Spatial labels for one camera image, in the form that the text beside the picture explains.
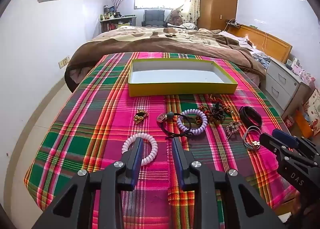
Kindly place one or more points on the yellow-green cardboard box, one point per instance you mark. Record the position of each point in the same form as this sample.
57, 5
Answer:
175, 89

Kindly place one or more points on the purple flower branches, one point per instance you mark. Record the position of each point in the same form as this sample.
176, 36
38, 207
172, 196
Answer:
118, 0

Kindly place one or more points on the brown teddy bear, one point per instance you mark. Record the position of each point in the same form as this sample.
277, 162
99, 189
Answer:
175, 18

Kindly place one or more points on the gold bead hair clip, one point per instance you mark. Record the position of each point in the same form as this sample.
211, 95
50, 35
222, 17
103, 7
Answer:
140, 117

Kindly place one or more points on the white bed sheet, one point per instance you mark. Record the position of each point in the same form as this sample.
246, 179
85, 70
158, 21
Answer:
237, 40

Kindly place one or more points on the orange box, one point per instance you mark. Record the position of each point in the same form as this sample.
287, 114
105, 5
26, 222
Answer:
303, 124

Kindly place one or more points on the pink floral box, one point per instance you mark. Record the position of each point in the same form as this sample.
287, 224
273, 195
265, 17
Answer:
303, 74

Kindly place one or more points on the wooden bed headboard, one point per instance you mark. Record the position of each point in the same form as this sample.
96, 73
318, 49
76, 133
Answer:
272, 41

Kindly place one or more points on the crystal hair clip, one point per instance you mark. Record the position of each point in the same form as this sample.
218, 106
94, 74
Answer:
232, 127

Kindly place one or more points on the light blue clothes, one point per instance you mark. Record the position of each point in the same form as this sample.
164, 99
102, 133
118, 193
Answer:
261, 59

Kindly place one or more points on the white shelf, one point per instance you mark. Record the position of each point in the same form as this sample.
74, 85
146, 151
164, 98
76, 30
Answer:
117, 23

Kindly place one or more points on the grey armchair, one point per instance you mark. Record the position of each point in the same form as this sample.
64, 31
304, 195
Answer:
153, 18

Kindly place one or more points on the power strip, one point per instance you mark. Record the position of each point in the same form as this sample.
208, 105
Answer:
232, 22

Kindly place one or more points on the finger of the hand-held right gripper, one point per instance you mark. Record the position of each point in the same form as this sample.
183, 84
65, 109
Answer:
283, 136
272, 144

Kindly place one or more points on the wall socket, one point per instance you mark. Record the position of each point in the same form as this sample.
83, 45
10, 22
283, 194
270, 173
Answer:
64, 61

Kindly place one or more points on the white pillow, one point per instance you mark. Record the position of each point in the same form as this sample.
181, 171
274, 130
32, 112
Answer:
186, 26

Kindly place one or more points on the row of bottles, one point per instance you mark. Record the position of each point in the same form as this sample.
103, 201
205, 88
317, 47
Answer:
110, 15

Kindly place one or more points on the brown printed blanket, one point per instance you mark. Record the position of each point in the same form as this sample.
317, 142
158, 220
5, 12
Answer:
150, 41

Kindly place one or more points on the pink green plaid cloth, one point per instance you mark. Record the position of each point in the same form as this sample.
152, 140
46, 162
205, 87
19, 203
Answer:
87, 131

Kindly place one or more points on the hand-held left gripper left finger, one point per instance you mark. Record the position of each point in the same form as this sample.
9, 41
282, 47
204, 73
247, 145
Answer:
138, 159

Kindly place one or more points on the floral bag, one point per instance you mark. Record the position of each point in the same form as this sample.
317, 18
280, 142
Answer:
313, 109

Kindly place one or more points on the red can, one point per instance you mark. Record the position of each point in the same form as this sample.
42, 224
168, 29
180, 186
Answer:
290, 121

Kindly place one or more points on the grey nightstand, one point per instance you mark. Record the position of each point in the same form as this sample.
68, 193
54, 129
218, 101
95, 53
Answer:
282, 84

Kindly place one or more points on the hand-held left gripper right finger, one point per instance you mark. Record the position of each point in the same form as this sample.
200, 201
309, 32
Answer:
178, 164

